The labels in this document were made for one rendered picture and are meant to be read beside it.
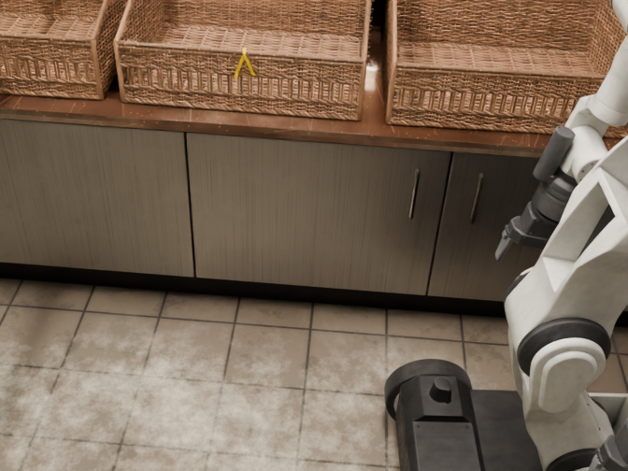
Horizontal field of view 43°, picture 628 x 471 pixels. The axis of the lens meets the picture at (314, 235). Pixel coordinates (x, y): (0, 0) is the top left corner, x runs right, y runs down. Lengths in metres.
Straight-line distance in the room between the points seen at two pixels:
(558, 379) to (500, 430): 0.48
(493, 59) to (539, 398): 1.06
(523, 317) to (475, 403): 0.52
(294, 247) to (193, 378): 0.41
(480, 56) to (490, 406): 0.89
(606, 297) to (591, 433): 0.33
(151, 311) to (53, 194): 0.41
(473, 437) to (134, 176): 0.97
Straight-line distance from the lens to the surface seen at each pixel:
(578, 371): 1.30
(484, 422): 1.77
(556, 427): 1.49
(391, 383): 1.83
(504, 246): 1.53
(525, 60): 2.18
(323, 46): 2.12
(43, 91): 1.95
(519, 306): 1.33
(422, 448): 1.68
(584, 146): 1.40
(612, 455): 1.20
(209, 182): 1.91
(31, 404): 2.04
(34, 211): 2.11
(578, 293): 1.25
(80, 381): 2.05
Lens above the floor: 1.54
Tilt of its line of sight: 40 degrees down
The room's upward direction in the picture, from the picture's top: 3 degrees clockwise
